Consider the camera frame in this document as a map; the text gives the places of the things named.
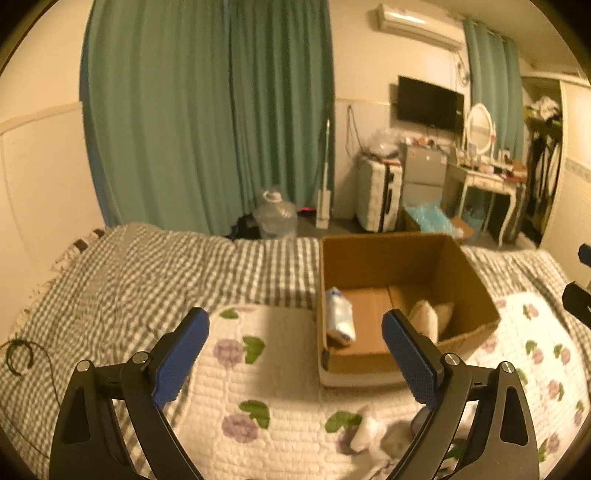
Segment white oval mirror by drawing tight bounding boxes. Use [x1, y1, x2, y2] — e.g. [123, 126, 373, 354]
[465, 103, 496, 156]

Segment black wall television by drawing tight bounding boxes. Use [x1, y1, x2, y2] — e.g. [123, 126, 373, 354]
[396, 76, 465, 133]

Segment grey mini fridge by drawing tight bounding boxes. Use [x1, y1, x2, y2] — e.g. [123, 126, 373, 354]
[400, 143, 448, 219]

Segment clear plastic bag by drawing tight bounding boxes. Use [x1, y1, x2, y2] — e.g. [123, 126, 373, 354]
[362, 130, 400, 160]

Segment black wall cable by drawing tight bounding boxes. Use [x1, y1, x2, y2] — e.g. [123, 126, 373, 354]
[346, 104, 364, 156]

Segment cosmetics clutter on vanity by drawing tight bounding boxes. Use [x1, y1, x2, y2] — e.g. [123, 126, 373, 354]
[455, 147, 528, 180]

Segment cream socks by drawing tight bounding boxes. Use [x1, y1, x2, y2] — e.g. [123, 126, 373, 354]
[408, 300, 440, 343]

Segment white tissue pack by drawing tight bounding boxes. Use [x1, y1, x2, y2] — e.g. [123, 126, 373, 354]
[324, 287, 358, 345]

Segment grey checked blanket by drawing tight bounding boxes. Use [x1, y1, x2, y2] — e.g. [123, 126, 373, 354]
[0, 222, 580, 480]

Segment black cable on bed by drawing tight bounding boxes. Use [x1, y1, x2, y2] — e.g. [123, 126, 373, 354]
[2, 339, 62, 408]

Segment small open cardboard box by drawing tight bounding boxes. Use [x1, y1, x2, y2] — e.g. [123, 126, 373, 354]
[403, 201, 476, 246]

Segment white sock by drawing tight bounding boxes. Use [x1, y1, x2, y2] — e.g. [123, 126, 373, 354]
[349, 416, 387, 452]

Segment black bag on floor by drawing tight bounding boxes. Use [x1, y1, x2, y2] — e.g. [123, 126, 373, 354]
[232, 213, 260, 239]

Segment white plush slipper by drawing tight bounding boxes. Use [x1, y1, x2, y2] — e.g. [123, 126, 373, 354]
[436, 302, 456, 332]

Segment brown striped cloth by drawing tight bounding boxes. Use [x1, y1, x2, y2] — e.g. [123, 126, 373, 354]
[50, 228, 108, 274]

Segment clear water jug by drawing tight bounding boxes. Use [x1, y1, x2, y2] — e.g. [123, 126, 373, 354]
[252, 189, 298, 240]

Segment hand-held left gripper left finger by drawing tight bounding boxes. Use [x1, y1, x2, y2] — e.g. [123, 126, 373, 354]
[50, 307, 211, 480]

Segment white air conditioner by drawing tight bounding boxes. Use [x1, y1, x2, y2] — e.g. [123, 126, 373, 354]
[375, 3, 464, 52]

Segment white stick mop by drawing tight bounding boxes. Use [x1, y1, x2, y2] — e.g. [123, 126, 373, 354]
[316, 117, 332, 230]

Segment blue bag under vanity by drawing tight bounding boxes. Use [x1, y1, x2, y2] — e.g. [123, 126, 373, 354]
[462, 208, 488, 230]

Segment narrow green curtain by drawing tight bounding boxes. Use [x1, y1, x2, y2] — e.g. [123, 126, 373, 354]
[462, 17, 526, 161]

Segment grey plush toy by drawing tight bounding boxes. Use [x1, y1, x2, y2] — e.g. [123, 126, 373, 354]
[378, 422, 417, 460]

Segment white floral quilt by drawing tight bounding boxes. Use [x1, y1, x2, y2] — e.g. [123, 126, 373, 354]
[168, 288, 591, 480]

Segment white vanity table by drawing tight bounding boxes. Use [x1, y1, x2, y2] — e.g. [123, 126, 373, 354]
[455, 159, 530, 246]

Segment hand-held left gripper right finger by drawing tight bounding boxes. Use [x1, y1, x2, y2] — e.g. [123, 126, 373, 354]
[381, 308, 541, 480]

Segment blue plastic wrap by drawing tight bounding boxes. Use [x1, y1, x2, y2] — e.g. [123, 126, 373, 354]
[409, 202, 455, 234]

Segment white suitcase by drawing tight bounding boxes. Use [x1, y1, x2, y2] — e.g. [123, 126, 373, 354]
[357, 157, 405, 233]

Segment open wardrobe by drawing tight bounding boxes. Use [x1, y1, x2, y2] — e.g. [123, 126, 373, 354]
[521, 76, 591, 247]

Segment brown cardboard box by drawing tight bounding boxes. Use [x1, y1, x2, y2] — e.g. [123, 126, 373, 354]
[315, 233, 502, 375]

